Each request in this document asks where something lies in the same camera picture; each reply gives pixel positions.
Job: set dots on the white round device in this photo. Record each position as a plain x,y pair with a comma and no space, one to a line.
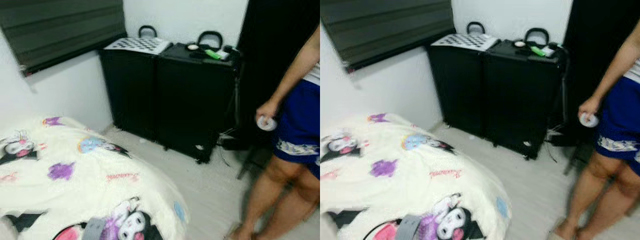
589,120
266,123

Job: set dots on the person in blue shorts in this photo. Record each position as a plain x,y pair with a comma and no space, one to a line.
300,115
620,115

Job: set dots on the black wardrobe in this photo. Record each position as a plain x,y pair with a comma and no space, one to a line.
595,35
270,40

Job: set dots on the cream cartoon print blanket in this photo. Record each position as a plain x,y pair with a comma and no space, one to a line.
75,195
400,195

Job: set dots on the dark window blind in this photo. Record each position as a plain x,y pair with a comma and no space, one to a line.
60,30
385,27

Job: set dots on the small white box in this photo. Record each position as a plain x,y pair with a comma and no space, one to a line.
223,55
548,51

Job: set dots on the small green object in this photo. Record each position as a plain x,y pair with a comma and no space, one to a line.
212,54
538,51

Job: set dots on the black equipment case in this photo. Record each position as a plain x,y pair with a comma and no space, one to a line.
457,85
130,90
195,100
520,95

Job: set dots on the small white round object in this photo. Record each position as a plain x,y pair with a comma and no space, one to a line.
193,47
520,44

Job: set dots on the checkerboard calibration board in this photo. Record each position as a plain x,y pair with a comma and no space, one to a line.
137,45
465,41

